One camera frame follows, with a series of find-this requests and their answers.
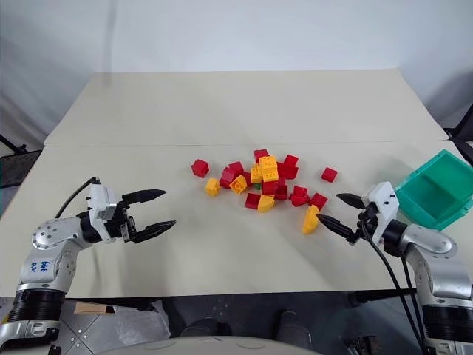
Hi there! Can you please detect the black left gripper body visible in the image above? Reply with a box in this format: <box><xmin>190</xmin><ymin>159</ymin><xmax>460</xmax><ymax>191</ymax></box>
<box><xmin>106</xmin><ymin>200</ymin><xmax>139</xmax><ymax>244</ymax></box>

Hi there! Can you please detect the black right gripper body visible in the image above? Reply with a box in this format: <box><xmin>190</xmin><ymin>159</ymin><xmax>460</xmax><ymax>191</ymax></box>
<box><xmin>347</xmin><ymin>204</ymin><xmax>378</xmax><ymax>247</ymax></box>

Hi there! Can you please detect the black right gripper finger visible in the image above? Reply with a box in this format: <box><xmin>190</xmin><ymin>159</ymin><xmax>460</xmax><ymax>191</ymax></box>
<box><xmin>318</xmin><ymin>214</ymin><xmax>358</xmax><ymax>240</ymax></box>
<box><xmin>336</xmin><ymin>192</ymin><xmax>366</xmax><ymax>210</ymax></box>

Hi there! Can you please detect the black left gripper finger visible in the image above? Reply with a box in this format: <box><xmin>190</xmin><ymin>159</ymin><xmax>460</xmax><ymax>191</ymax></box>
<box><xmin>121</xmin><ymin>189</ymin><xmax>166</xmax><ymax>206</ymax></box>
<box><xmin>132</xmin><ymin>219</ymin><xmax>178</xmax><ymax>244</ymax></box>

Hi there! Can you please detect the teal plastic bin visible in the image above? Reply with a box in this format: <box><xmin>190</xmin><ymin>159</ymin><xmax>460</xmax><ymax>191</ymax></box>
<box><xmin>392</xmin><ymin>149</ymin><xmax>473</xmax><ymax>231</ymax></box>

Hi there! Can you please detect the yellow curved toy block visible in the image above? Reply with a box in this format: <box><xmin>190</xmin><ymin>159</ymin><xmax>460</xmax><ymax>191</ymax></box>
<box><xmin>301</xmin><ymin>205</ymin><xmax>321</xmax><ymax>236</ymax></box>

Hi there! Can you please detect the yellow plastic building brick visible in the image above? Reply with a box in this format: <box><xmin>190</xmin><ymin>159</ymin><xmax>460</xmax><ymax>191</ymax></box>
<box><xmin>258</xmin><ymin>155</ymin><xmax>280</xmax><ymax>183</ymax></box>

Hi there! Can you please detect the brown cardboard piece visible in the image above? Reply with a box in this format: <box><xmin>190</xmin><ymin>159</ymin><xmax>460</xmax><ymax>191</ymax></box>
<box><xmin>72</xmin><ymin>300</ymin><xmax>116</xmax><ymax>316</ymax></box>

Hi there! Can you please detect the clear plastic bag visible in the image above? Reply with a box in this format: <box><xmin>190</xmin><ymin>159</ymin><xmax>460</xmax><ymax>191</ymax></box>
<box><xmin>112</xmin><ymin>298</ymin><xmax>171</xmax><ymax>343</ymax></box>

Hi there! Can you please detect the grey metal plate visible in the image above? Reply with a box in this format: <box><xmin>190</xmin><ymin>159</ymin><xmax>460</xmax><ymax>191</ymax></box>
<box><xmin>50</xmin><ymin>300</ymin><xmax>123</xmax><ymax>355</ymax></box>

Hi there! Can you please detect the black tripod stand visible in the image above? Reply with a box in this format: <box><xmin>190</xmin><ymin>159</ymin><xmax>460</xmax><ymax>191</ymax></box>
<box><xmin>442</xmin><ymin>96</ymin><xmax>473</xmax><ymax>166</ymax></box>

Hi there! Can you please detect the black stand leg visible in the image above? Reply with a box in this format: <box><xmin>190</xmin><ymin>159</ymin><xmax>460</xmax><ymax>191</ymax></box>
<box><xmin>0</xmin><ymin>132</ymin><xmax>29</xmax><ymax>153</ymax></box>

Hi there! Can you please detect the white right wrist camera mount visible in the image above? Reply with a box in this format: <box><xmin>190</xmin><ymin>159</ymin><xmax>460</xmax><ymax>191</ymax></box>
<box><xmin>363</xmin><ymin>181</ymin><xmax>401</xmax><ymax>246</ymax></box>

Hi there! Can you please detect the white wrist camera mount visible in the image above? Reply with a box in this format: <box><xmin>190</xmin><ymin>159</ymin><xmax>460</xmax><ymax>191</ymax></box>
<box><xmin>363</xmin><ymin>181</ymin><xmax>401</xmax><ymax>246</ymax></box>
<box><xmin>85</xmin><ymin>183</ymin><xmax>120</xmax><ymax>244</ymax></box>

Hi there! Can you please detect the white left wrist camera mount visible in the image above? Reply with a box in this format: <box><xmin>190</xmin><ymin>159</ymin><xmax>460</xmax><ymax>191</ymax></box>
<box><xmin>85</xmin><ymin>183</ymin><xmax>120</xmax><ymax>244</ymax></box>

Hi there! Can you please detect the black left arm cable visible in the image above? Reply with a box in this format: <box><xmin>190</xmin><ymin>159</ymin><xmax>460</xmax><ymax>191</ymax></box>
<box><xmin>54</xmin><ymin>177</ymin><xmax>102</xmax><ymax>220</ymax></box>

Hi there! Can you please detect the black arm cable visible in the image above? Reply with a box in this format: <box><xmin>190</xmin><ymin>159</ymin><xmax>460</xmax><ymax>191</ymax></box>
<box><xmin>364</xmin><ymin>217</ymin><xmax>428</xmax><ymax>353</ymax></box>
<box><xmin>54</xmin><ymin>177</ymin><xmax>102</xmax><ymax>220</ymax></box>

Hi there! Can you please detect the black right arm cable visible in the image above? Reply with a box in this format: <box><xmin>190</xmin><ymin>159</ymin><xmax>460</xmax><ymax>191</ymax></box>
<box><xmin>364</xmin><ymin>217</ymin><xmax>428</xmax><ymax>353</ymax></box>

